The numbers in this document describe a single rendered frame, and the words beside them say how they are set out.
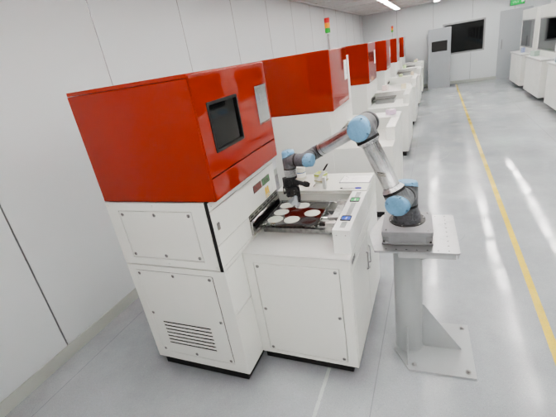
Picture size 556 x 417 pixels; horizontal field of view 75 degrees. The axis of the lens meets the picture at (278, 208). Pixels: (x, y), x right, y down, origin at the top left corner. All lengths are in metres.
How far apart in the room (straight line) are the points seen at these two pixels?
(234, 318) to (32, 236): 1.54
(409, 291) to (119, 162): 1.75
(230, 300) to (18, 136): 1.78
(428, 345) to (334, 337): 0.66
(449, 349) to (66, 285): 2.69
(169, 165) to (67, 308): 1.69
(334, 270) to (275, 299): 0.45
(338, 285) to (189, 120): 1.12
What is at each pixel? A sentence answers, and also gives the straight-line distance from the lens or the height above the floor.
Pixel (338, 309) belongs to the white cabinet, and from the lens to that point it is 2.10.
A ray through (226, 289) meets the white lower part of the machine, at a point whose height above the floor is 0.70.
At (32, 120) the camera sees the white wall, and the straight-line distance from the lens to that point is 3.01.
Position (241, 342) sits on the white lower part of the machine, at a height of 0.33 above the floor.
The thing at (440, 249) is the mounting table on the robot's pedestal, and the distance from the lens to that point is 1.99.
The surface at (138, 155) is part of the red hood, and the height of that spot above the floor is 1.48.
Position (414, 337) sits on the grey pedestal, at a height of 0.12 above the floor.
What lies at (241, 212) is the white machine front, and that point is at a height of 1.04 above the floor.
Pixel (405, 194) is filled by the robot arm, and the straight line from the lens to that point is 1.88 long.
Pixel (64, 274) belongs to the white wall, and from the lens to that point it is 3.14.
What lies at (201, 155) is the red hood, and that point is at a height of 1.46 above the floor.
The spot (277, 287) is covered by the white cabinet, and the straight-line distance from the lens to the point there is 2.14.
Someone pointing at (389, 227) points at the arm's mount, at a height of 0.90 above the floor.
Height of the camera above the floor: 1.82
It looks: 22 degrees down
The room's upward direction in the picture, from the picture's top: 10 degrees counter-clockwise
